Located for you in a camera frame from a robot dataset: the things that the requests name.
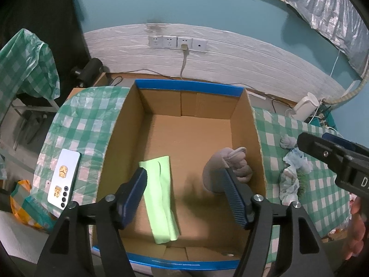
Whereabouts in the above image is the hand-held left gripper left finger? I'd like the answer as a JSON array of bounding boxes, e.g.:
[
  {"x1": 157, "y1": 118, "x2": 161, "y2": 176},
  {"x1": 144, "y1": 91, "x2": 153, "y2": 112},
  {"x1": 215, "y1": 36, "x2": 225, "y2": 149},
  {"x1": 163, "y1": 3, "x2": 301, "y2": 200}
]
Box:
[{"x1": 35, "y1": 167, "x2": 149, "y2": 277}]

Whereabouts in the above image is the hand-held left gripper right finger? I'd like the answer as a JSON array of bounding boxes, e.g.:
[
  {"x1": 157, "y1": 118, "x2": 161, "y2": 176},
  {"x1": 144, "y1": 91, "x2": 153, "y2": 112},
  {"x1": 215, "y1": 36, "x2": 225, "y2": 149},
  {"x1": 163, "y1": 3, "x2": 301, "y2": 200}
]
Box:
[{"x1": 220, "y1": 167, "x2": 336, "y2": 277}]

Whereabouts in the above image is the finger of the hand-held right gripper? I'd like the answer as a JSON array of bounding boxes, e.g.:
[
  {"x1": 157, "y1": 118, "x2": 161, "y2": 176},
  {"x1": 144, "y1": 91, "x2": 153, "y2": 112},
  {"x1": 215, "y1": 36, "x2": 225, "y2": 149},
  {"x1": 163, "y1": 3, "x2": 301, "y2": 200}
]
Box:
[
  {"x1": 322, "y1": 133, "x2": 357, "y2": 151},
  {"x1": 297, "y1": 132, "x2": 346, "y2": 176}
]

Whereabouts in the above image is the grey sock ball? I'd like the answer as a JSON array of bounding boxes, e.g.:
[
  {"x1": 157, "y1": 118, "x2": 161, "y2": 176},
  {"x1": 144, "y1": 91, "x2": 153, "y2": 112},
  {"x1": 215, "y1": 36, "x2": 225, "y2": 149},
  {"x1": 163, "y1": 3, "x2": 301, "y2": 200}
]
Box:
[{"x1": 280, "y1": 135, "x2": 297, "y2": 150}]

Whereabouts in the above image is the beige sock bundle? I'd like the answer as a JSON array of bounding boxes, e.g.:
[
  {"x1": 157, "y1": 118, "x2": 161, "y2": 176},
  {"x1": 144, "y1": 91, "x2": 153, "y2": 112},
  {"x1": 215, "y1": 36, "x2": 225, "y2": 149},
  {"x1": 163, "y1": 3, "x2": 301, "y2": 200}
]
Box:
[{"x1": 202, "y1": 147, "x2": 253, "y2": 194}]

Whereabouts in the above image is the cardboard box with blue edge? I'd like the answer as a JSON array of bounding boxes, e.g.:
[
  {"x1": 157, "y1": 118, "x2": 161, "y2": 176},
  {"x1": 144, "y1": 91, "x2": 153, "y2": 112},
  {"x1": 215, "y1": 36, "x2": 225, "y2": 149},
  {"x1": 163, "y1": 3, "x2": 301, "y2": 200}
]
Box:
[{"x1": 92, "y1": 79, "x2": 274, "y2": 272}]

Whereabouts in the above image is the person's right hand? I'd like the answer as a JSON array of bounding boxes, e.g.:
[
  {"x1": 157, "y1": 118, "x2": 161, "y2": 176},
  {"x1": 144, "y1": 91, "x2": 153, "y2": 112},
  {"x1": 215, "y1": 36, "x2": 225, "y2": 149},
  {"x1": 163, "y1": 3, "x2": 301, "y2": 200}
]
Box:
[{"x1": 344, "y1": 196, "x2": 369, "y2": 261}]

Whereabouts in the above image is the pale blue crumpled cloth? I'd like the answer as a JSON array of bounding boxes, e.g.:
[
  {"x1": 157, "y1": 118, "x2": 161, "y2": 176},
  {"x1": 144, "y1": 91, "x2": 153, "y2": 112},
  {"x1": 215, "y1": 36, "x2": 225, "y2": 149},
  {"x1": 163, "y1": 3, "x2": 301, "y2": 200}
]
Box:
[{"x1": 283, "y1": 148, "x2": 312, "y2": 174}]

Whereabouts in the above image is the light green cloth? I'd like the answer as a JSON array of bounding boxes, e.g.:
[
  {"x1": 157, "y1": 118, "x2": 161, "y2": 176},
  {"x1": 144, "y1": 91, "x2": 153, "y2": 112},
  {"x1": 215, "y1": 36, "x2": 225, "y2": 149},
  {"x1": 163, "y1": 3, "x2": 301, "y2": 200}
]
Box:
[{"x1": 139, "y1": 156, "x2": 182, "y2": 244}]

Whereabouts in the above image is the white power strip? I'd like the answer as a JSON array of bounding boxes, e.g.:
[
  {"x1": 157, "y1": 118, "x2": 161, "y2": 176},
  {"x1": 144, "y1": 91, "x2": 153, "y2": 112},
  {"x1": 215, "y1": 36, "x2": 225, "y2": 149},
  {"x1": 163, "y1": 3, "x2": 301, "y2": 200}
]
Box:
[{"x1": 309, "y1": 112, "x2": 336, "y2": 128}]

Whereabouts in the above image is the green fuzzy cloth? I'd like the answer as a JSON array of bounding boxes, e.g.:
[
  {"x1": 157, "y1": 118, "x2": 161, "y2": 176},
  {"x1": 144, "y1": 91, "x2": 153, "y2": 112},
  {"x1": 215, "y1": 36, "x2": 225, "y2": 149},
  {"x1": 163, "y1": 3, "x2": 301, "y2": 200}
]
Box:
[{"x1": 297, "y1": 170, "x2": 308, "y2": 198}]

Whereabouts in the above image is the white electric kettle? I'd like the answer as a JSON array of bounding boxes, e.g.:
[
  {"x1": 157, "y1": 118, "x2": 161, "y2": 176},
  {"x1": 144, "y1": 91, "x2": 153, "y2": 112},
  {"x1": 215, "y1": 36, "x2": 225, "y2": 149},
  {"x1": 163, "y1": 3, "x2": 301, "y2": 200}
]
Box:
[{"x1": 293, "y1": 92, "x2": 322, "y2": 122}]

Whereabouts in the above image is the white smartphone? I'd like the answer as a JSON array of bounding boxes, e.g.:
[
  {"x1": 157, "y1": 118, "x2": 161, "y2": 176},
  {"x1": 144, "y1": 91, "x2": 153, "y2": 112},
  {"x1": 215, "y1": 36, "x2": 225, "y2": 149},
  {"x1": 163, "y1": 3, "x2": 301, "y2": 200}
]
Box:
[{"x1": 48, "y1": 148, "x2": 81, "y2": 208}]

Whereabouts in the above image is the white plastic strip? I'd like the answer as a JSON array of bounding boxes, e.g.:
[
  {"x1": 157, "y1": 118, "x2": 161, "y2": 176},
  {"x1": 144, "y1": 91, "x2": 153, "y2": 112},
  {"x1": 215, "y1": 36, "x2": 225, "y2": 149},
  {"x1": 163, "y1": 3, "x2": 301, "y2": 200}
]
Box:
[{"x1": 246, "y1": 90, "x2": 268, "y2": 100}]

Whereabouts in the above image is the green checked plastic tablecloth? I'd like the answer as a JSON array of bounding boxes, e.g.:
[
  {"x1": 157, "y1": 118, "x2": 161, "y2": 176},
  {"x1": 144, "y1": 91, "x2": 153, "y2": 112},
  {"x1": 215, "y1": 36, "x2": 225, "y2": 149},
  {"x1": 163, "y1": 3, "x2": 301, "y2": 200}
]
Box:
[{"x1": 31, "y1": 86, "x2": 356, "y2": 264}]

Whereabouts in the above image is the teal packet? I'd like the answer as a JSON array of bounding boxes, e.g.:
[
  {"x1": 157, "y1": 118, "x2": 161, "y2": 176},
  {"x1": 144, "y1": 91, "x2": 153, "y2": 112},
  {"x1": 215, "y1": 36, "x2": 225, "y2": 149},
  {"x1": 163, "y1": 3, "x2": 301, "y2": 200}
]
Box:
[{"x1": 21, "y1": 195, "x2": 57, "y2": 232}]

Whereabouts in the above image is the orange bag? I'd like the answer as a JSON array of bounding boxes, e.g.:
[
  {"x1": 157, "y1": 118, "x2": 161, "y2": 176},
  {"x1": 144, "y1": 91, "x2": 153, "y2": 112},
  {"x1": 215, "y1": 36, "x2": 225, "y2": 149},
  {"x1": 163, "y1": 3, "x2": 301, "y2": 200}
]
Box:
[{"x1": 10, "y1": 180, "x2": 33, "y2": 226}]

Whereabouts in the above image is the white paper towel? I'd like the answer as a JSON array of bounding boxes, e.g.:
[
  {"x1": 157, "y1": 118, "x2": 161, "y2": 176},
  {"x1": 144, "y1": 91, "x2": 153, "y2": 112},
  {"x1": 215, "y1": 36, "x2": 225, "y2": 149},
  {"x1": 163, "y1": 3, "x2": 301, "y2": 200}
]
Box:
[{"x1": 0, "y1": 211, "x2": 50, "y2": 264}]

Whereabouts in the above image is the black cylindrical device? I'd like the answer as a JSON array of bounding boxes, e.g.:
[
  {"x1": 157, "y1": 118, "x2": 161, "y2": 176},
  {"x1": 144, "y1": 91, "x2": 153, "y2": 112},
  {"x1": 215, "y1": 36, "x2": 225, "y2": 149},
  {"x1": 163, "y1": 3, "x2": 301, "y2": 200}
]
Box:
[{"x1": 71, "y1": 58, "x2": 104, "y2": 87}]

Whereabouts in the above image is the silver plastic tarp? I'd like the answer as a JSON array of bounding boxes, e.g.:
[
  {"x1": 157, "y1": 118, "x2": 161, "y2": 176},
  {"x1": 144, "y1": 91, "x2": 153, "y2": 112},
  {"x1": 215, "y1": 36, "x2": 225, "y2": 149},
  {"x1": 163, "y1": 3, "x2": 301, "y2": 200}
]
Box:
[{"x1": 285, "y1": 0, "x2": 369, "y2": 77}]

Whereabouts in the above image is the green checked chair cover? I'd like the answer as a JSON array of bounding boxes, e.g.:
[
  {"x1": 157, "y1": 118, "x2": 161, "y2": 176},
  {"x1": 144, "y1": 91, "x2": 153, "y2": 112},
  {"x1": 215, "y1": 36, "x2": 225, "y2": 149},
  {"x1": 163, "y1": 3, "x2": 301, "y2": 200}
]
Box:
[{"x1": 0, "y1": 29, "x2": 60, "y2": 122}]

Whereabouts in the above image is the striped flexible hose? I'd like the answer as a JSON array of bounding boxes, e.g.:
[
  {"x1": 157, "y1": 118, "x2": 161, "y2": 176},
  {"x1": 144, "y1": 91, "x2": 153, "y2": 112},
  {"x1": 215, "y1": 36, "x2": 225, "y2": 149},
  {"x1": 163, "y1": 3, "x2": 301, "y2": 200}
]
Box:
[{"x1": 323, "y1": 78, "x2": 369, "y2": 104}]

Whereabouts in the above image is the thin black cable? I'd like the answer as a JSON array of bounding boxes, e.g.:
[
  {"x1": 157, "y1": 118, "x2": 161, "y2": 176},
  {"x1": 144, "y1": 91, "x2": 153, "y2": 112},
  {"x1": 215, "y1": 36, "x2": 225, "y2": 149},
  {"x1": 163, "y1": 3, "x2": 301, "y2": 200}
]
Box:
[{"x1": 108, "y1": 69, "x2": 185, "y2": 85}]

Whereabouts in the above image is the metal chair frame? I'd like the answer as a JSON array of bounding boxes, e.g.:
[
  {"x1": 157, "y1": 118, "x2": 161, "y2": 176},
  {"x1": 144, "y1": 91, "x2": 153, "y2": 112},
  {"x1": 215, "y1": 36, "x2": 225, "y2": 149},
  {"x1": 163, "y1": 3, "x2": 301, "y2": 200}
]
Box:
[{"x1": 12, "y1": 92, "x2": 60, "y2": 151}]

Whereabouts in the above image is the white single-hole wall plate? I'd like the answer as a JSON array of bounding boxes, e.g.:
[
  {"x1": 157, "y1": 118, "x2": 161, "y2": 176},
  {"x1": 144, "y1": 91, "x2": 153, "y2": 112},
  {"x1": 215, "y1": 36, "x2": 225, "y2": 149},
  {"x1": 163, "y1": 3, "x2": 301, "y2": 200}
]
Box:
[{"x1": 192, "y1": 38, "x2": 208, "y2": 53}]

